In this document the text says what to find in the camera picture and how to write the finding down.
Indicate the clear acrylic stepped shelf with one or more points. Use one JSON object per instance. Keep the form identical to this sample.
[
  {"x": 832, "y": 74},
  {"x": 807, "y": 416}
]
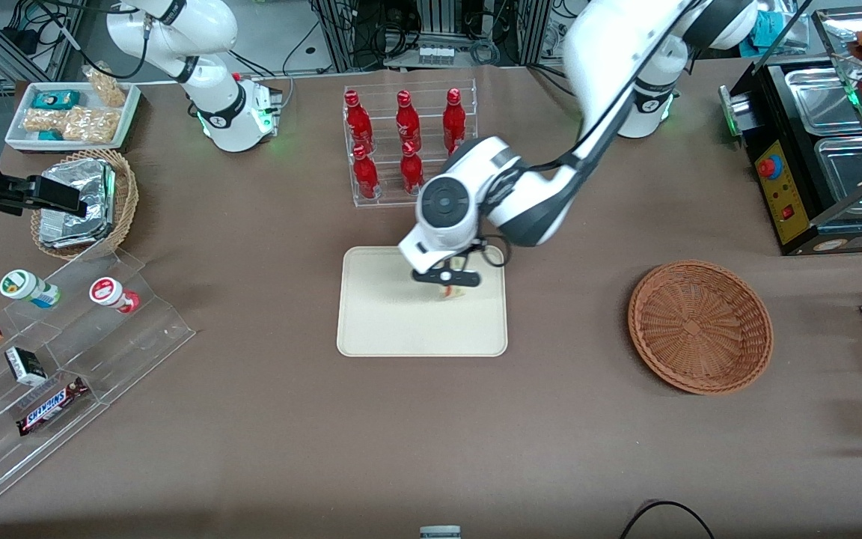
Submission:
[{"x": 139, "y": 337}]

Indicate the clear bag of snacks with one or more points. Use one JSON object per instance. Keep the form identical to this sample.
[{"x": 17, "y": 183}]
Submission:
[
  {"x": 105, "y": 86},
  {"x": 93, "y": 126},
  {"x": 42, "y": 121}
]

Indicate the large brown wicker basket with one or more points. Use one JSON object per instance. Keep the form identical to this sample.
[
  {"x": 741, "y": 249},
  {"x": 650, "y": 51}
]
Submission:
[{"x": 700, "y": 329}]

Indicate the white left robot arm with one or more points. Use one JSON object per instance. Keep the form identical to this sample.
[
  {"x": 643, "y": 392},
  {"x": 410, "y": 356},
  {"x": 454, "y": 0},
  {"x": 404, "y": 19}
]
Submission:
[{"x": 610, "y": 60}]

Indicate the beige plastic tray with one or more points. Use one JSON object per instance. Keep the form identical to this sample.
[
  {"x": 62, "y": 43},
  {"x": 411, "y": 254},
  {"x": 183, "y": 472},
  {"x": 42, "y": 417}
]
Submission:
[{"x": 386, "y": 318}]

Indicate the green cap yogurt bottle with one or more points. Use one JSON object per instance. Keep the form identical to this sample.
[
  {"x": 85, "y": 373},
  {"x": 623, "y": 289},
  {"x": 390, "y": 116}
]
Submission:
[{"x": 27, "y": 287}]

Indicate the small teal snack box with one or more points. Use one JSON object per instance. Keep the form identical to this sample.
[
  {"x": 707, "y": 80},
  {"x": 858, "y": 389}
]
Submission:
[{"x": 49, "y": 135}]

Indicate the grey box with green light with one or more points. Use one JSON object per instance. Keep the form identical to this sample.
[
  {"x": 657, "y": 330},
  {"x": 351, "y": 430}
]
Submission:
[{"x": 732, "y": 112}]

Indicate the grey device edge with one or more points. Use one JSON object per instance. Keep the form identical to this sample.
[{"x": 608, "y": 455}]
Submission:
[{"x": 440, "y": 533}]

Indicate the black food warmer cabinet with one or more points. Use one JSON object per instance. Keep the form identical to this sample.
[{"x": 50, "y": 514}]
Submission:
[{"x": 775, "y": 191}]

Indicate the triangular sandwich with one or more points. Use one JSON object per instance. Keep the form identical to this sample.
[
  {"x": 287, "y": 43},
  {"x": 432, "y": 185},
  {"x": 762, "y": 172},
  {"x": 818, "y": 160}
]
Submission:
[{"x": 451, "y": 293}]

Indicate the clear acrylic bottle rack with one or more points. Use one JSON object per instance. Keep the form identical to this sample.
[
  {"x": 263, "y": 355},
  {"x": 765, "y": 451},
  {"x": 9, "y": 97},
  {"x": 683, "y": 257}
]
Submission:
[{"x": 386, "y": 201}]

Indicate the snickers chocolate bar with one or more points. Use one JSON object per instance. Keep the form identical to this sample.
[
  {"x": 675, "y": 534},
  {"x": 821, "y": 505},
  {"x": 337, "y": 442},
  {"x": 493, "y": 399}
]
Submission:
[{"x": 51, "y": 406}]

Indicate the white power strip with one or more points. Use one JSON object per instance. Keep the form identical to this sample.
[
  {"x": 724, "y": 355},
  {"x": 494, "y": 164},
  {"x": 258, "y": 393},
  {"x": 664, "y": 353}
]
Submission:
[{"x": 436, "y": 55}]

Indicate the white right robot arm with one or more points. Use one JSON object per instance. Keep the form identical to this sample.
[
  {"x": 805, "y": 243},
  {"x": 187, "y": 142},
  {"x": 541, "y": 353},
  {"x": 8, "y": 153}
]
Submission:
[{"x": 214, "y": 112}]

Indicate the small black white carton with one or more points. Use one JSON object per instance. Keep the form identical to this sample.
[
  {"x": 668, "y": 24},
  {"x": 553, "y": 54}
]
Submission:
[{"x": 25, "y": 367}]

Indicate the small tan wicker basket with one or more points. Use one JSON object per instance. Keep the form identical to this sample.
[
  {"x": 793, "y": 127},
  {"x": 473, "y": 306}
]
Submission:
[{"x": 126, "y": 202}]

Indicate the white snack tray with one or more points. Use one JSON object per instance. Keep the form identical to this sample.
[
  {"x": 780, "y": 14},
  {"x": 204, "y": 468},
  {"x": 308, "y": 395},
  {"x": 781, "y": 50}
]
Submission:
[{"x": 19, "y": 138}]

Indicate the red cap yogurt bottle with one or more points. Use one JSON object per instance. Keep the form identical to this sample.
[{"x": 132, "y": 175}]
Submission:
[{"x": 111, "y": 293}]

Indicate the foil wrapped pack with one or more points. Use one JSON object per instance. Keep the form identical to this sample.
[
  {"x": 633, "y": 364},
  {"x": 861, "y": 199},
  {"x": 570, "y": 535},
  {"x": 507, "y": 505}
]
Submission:
[
  {"x": 75, "y": 180},
  {"x": 64, "y": 232}
]

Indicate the aluminium frame rack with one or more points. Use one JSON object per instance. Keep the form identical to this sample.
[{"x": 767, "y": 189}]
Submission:
[{"x": 401, "y": 22}]

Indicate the red cola bottle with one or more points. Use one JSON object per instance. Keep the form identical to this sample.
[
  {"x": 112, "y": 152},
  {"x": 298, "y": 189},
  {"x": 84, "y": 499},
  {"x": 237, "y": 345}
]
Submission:
[
  {"x": 407, "y": 123},
  {"x": 364, "y": 176},
  {"x": 357, "y": 123},
  {"x": 410, "y": 168},
  {"x": 454, "y": 120}
]

